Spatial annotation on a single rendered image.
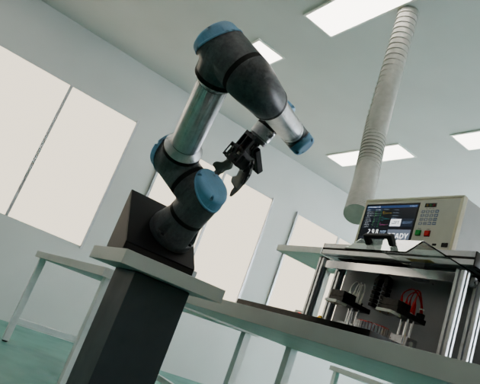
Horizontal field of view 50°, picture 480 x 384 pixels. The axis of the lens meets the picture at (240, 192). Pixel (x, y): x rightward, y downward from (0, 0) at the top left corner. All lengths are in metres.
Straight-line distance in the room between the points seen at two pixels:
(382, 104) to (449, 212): 1.94
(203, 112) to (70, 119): 4.85
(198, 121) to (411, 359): 0.77
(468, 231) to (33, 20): 5.35
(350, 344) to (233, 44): 0.78
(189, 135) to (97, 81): 4.96
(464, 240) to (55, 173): 4.87
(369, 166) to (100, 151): 3.63
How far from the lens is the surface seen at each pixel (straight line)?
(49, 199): 5.99
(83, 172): 6.09
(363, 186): 3.25
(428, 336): 1.88
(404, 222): 1.94
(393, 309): 1.72
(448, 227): 1.82
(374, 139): 3.52
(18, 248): 5.94
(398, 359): 1.27
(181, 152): 1.45
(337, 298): 1.90
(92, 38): 6.45
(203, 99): 1.31
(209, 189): 1.43
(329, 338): 1.42
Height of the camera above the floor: 0.63
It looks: 15 degrees up
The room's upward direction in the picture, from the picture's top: 21 degrees clockwise
